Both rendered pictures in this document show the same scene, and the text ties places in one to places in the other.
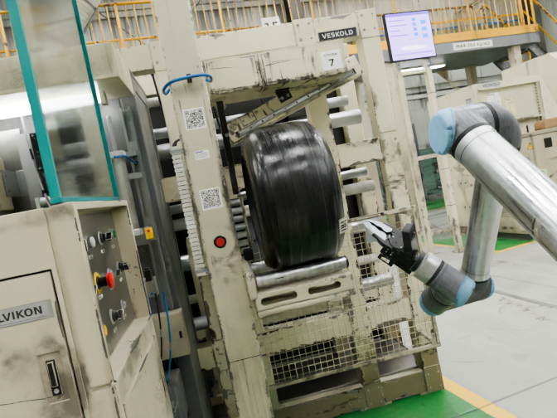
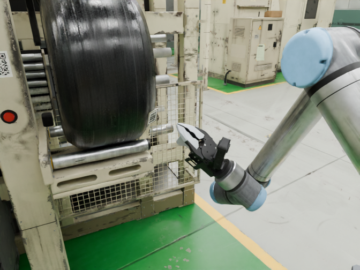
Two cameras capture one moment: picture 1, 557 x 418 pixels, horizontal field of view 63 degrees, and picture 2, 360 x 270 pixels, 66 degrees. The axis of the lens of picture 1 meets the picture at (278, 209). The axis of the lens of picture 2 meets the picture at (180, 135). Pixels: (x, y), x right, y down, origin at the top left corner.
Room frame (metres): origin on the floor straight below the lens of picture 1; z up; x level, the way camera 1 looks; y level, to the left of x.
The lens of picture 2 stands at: (0.70, -0.03, 1.36)
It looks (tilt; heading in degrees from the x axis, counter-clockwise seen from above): 24 degrees down; 342
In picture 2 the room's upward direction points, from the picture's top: straight up
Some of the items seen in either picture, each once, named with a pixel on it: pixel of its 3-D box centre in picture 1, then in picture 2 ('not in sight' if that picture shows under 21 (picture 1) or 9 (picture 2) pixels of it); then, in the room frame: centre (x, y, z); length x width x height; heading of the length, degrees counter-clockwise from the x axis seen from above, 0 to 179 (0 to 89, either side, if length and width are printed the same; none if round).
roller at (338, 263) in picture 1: (301, 271); (102, 152); (1.62, -0.04, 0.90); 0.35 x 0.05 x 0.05; 97
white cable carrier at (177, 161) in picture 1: (190, 211); not in sight; (1.67, 0.32, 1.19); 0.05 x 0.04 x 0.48; 7
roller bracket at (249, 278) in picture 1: (248, 276); (45, 147); (1.74, 0.16, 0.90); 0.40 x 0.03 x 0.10; 7
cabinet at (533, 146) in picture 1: (532, 182); (254, 51); (5.68, -3.17, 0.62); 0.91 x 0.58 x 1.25; 106
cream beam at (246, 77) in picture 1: (273, 74); not in sight; (2.07, -0.10, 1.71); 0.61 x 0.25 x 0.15; 97
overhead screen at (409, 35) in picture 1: (409, 36); not in sight; (5.34, -1.87, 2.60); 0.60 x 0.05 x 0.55; 106
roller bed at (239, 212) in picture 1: (226, 232); (26, 85); (2.11, 0.26, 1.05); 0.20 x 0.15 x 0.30; 97
